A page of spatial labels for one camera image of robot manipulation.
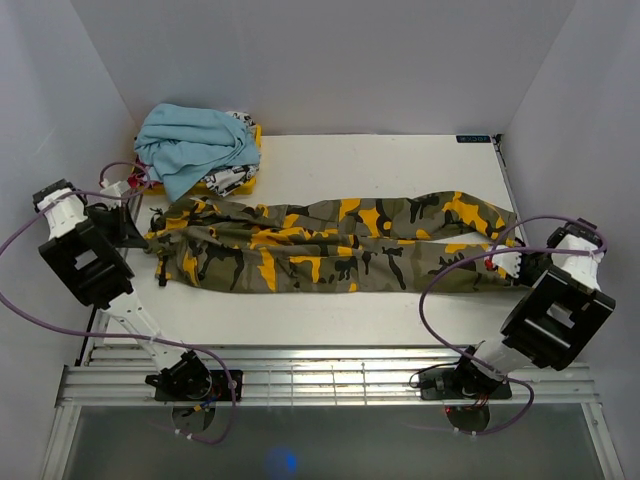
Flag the black white printed garment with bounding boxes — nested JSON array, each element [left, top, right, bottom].
[[197, 111, 261, 197]]

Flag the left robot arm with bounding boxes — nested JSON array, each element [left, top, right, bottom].
[[33, 179, 213, 400]]

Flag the light blue cloth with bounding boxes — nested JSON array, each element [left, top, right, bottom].
[[134, 103, 260, 201]]

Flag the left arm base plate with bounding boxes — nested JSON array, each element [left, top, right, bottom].
[[153, 369, 244, 403]]

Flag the yellow tray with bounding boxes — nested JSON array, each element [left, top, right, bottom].
[[128, 124, 262, 197]]

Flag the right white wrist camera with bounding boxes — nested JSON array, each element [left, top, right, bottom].
[[484, 245, 522, 279]]

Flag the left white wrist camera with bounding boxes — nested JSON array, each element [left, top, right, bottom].
[[100, 180, 131, 202]]

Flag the pink patterned garment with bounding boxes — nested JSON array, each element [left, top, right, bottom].
[[127, 166, 147, 189]]

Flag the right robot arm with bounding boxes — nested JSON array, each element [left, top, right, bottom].
[[449, 219, 616, 397]]

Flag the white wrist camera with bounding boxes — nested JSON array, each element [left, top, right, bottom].
[[100, 180, 131, 202], [484, 245, 522, 279]]

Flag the aluminium table edge rail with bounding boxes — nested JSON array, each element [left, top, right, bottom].
[[57, 345, 599, 407]]

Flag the yellow camouflage trousers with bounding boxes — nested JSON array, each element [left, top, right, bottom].
[[146, 191, 515, 294]]

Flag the blue table label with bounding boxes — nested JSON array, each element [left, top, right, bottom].
[[455, 135, 492, 144]]

